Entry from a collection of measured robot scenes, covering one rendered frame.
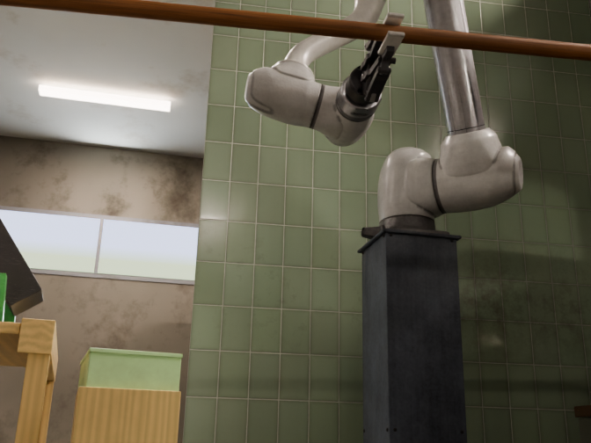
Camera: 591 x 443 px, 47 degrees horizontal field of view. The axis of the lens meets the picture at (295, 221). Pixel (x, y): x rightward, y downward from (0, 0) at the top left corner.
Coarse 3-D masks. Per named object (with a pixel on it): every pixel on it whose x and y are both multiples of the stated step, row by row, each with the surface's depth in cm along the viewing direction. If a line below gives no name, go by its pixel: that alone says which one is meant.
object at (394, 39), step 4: (388, 32) 118; (392, 32) 118; (396, 32) 118; (400, 32) 118; (388, 36) 118; (392, 36) 118; (396, 36) 118; (400, 36) 118; (404, 36) 118; (384, 40) 120; (388, 40) 119; (392, 40) 119; (396, 40) 119; (400, 40) 119; (384, 44) 120; (388, 44) 120; (392, 44) 120; (396, 44) 120; (380, 48) 122; (384, 48) 122; (396, 48) 122; (380, 52) 123
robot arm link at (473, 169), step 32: (448, 0) 172; (448, 64) 175; (448, 96) 177; (448, 128) 180; (480, 128) 177; (448, 160) 178; (480, 160) 174; (512, 160) 173; (448, 192) 178; (480, 192) 175; (512, 192) 175
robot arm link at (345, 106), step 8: (344, 80) 141; (344, 88) 140; (336, 96) 145; (344, 96) 140; (336, 104) 145; (344, 104) 141; (352, 104) 140; (360, 104) 140; (376, 104) 141; (344, 112) 143; (352, 112) 141; (360, 112) 141; (368, 112) 141; (360, 120) 144
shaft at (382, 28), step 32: (0, 0) 110; (32, 0) 110; (64, 0) 111; (96, 0) 112; (128, 0) 113; (288, 32) 118; (320, 32) 118; (352, 32) 119; (384, 32) 119; (416, 32) 120; (448, 32) 122
